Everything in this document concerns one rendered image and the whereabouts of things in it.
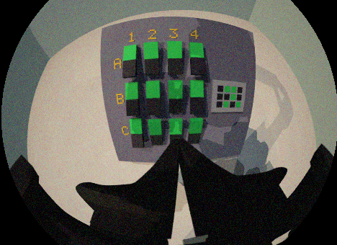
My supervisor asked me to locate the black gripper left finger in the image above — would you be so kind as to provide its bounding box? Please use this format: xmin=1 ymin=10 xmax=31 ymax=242
xmin=76 ymin=139 xmax=180 ymax=239

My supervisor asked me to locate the grey switch panel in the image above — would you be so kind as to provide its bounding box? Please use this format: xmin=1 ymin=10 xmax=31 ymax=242
xmin=101 ymin=17 xmax=256 ymax=163

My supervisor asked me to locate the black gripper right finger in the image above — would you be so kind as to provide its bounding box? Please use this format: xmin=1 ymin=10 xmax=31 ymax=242
xmin=178 ymin=138 xmax=287 ymax=237

